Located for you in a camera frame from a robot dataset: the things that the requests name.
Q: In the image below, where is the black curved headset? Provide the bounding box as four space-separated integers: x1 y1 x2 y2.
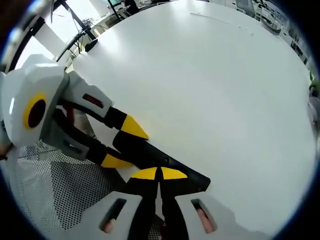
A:
261 16 282 35

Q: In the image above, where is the black remote control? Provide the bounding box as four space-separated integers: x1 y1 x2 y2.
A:
112 131 211 195

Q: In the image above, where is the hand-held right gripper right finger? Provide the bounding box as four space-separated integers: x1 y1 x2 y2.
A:
159 166 272 240

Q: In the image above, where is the small black device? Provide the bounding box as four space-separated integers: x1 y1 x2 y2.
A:
84 39 99 53

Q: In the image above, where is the grey plant pot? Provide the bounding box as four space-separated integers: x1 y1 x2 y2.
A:
307 93 320 136

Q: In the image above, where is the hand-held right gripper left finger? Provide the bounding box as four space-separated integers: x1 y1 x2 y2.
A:
72 166 162 240

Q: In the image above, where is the grey office chair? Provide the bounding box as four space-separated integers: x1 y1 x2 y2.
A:
236 0 256 16

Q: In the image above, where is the grey mesh chair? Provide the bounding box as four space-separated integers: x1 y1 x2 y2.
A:
6 109 132 237

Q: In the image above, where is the green leafy plant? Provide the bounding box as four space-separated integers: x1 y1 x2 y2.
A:
309 71 320 95

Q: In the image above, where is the white flat strip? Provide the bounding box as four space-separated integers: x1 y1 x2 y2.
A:
189 11 255 35

